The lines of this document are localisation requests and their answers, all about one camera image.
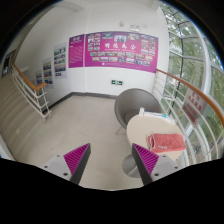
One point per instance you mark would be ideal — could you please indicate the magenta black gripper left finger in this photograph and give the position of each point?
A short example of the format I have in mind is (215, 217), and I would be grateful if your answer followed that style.
(71, 165)

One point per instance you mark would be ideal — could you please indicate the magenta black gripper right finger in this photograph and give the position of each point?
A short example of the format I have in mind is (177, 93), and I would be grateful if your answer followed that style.
(151, 166)

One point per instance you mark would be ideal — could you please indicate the coral pink towel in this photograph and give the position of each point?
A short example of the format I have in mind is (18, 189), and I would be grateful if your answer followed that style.
(159, 143)

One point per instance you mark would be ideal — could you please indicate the round white table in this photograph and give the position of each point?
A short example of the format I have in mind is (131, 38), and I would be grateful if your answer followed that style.
(138, 129)

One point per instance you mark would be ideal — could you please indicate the clear plastic item on table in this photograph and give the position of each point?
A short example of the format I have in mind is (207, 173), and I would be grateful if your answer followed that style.
(143, 112)

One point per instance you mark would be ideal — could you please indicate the grey tub chair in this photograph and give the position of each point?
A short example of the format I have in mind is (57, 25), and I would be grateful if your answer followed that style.
(129, 102)

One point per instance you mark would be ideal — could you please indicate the window railing with wooden handrail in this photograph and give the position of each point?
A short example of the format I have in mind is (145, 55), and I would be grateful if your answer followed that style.
(204, 142)

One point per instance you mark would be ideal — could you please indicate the red white notice sign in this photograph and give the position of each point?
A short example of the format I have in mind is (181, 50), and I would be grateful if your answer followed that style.
(193, 106)

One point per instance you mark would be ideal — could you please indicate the stair railing with wooden handrail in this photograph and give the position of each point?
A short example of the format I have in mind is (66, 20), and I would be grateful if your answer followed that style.
(34, 95)

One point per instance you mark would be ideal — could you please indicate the green exit sign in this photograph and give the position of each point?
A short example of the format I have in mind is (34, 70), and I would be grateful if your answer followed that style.
(117, 82)

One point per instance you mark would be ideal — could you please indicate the lower photo wall board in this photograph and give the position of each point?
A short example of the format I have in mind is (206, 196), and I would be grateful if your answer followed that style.
(39, 78)

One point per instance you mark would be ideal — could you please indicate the photo wall board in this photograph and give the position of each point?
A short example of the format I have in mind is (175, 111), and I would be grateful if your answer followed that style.
(60, 61)
(47, 73)
(39, 78)

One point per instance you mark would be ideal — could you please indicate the middle photo wall board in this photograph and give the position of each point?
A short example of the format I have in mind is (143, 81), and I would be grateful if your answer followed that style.
(47, 73)

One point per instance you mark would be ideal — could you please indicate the upper photo wall board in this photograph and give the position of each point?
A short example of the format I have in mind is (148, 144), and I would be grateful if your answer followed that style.
(60, 61)

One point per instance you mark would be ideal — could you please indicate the large magenta wall poster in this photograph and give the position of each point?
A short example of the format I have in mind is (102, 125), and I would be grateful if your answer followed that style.
(122, 50)

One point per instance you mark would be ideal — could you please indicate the small magenta wall poster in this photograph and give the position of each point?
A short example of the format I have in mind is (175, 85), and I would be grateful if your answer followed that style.
(76, 51)

